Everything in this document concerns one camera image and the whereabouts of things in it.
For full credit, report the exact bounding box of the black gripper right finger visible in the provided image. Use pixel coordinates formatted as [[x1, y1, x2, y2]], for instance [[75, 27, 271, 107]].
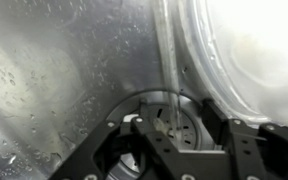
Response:
[[201, 99, 288, 180]]

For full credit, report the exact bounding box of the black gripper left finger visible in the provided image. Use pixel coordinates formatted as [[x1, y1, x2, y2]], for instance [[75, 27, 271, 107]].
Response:
[[49, 117, 184, 180]]

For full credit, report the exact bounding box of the clear plastic straw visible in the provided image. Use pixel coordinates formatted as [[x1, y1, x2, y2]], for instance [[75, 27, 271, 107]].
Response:
[[152, 0, 182, 140]]

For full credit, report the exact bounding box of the sink drain strainer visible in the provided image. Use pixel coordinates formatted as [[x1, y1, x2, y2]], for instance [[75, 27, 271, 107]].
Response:
[[106, 91, 216, 180]]

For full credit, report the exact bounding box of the stainless steel sink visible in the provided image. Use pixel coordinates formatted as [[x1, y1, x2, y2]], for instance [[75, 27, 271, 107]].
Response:
[[0, 0, 288, 180]]

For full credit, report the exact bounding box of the clear plastic lid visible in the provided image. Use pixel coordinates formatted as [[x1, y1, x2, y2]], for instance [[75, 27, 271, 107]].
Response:
[[177, 0, 288, 126]]

